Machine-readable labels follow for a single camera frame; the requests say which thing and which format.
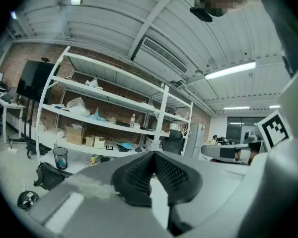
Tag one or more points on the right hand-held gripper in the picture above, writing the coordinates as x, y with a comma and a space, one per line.
213, 152

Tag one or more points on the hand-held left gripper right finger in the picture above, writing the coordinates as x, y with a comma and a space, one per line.
178, 182

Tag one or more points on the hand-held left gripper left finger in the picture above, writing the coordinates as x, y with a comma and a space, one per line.
134, 182

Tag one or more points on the white refrigerator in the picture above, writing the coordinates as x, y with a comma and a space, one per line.
195, 140

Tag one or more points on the teal fabric item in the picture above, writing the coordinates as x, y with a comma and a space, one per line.
125, 145

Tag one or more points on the black high-back office chair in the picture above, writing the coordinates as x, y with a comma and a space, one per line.
172, 142

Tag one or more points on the yellow toy figure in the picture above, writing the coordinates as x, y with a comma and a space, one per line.
93, 160

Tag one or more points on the white plastic container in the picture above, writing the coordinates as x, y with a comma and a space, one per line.
99, 142

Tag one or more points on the small cardboard box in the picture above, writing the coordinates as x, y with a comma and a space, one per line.
90, 141

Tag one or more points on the clear water bottle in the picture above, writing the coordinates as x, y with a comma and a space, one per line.
132, 121

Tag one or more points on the large cardboard box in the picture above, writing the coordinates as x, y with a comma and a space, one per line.
74, 136

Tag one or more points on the blue plastic bag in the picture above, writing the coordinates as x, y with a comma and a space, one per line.
96, 116

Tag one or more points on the black mesh waste bin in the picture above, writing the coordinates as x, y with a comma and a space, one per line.
60, 159

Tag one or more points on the black backpack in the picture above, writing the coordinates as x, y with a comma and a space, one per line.
49, 176

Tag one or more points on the clear plastic bag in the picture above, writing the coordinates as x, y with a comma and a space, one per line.
77, 106

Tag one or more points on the white metal shelf rack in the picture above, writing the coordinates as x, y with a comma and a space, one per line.
106, 90

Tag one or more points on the black helmet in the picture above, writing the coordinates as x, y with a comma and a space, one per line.
27, 199

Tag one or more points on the ceiling air vent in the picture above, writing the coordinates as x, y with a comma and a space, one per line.
164, 54

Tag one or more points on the black flat monitor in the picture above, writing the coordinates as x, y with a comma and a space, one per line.
34, 80

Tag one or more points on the white desk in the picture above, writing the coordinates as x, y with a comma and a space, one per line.
11, 105

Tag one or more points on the grey laptop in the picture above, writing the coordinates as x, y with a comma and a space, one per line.
8, 97

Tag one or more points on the person's torso in black shirt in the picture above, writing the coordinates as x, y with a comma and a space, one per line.
288, 14

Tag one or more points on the black head-worn camera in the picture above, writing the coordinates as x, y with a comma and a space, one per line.
201, 14

